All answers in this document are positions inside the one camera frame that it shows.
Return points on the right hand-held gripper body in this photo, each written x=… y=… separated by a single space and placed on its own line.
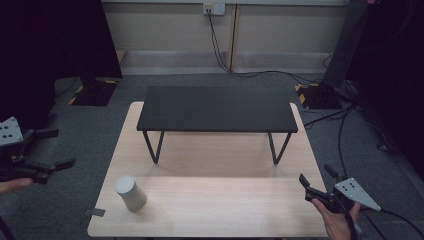
x=355 y=193

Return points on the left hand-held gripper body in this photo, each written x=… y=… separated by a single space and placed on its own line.
x=10 y=132

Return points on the grey cylindrical cup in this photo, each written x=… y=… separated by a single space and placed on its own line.
x=130 y=194

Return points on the person's right hand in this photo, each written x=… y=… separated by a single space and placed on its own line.
x=336 y=223

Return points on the person's left hand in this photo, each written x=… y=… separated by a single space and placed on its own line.
x=15 y=185

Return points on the black floor plug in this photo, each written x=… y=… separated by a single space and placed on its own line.
x=385 y=147

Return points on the black tape strip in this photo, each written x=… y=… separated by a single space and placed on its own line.
x=95 y=212

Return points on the black stand base, striped tape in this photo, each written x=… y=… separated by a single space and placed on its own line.
x=95 y=91

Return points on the black curtain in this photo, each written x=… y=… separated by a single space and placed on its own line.
x=393 y=73
x=50 y=50

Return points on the grey stand with black base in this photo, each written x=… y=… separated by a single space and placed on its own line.
x=340 y=53

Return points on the black metal-legged shelf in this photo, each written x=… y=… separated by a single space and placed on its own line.
x=216 y=108

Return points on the white wall socket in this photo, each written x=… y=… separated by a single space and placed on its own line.
x=213 y=8

